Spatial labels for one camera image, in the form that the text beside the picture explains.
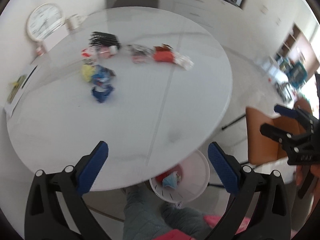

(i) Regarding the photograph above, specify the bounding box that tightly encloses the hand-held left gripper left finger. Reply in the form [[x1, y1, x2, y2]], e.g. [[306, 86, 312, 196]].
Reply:
[[24, 141, 113, 240]]

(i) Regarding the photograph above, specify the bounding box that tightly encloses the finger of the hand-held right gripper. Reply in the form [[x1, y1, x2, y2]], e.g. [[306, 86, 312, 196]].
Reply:
[[274, 105, 315, 133], [260, 124, 311, 153]]

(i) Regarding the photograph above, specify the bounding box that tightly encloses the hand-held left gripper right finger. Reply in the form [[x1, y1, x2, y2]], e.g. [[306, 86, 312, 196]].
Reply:
[[207, 141, 293, 240]]

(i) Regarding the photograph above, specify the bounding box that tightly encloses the white round trash bin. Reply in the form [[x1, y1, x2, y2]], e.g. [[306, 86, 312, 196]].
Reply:
[[149, 149, 210, 203]]

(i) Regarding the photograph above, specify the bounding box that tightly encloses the clear plastic water bottle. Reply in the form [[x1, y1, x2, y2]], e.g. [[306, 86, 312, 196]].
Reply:
[[98, 45, 120, 58]]

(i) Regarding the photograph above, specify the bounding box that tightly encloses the person's right hand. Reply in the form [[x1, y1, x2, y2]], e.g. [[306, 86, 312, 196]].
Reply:
[[296, 164, 320, 188]]

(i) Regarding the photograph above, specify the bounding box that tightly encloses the brown chair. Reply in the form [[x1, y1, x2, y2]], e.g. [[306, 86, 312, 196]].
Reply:
[[221, 97, 313, 166]]

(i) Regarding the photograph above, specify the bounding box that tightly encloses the blue box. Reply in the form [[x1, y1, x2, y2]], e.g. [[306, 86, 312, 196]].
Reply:
[[289, 64, 307, 88]]

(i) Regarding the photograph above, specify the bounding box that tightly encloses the blue face mask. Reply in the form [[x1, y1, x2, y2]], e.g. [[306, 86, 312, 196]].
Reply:
[[162, 172, 179, 189]]

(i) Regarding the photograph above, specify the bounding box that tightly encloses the pink floral garment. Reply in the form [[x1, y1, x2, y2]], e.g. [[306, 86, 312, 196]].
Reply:
[[150, 214, 251, 240]]

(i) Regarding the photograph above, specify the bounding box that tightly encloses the red crumpled wrapper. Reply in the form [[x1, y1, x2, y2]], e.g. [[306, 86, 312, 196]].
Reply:
[[155, 169, 183, 183]]

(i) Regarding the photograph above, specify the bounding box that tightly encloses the wooden shelf unit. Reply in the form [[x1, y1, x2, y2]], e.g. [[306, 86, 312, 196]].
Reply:
[[275, 24, 320, 80]]

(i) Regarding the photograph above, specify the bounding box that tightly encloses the dark blue wrapper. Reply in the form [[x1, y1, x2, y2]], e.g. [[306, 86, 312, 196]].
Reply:
[[91, 85, 115, 103]]

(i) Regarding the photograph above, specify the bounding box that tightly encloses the blue white wrapper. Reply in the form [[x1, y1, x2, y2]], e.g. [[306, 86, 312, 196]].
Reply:
[[91, 65, 116, 85]]

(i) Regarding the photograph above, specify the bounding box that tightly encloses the yellow wrapper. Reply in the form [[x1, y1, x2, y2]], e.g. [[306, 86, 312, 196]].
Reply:
[[82, 64, 95, 82]]

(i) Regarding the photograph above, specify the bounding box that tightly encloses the white printed poster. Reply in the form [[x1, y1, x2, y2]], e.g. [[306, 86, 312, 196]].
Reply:
[[4, 64, 38, 117]]

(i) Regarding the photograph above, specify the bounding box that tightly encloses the white crumpled wrapper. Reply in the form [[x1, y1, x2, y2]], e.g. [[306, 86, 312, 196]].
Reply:
[[172, 51, 195, 70]]

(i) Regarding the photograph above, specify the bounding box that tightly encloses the black white red wrapper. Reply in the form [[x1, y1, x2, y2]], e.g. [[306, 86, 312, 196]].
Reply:
[[127, 44, 153, 64]]

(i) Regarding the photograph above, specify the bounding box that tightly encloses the black crumpled wrapper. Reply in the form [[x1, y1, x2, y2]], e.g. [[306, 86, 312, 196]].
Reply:
[[89, 31, 122, 48]]

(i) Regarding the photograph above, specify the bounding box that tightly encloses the red packet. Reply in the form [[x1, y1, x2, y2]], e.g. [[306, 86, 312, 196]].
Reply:
[[152, 45, 175, 62]]

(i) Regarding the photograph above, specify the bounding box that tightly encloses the white drawer cabinet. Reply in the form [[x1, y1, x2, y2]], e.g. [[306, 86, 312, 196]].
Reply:
[[172, 0, 250, 28]]

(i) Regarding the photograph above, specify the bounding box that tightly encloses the white mug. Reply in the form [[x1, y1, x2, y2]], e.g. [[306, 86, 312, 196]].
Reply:
[[65, 14, 84, 32]]

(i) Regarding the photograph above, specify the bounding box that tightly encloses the round white wall clock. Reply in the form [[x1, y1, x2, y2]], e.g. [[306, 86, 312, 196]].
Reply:
[[27, 2, 66, 42]]

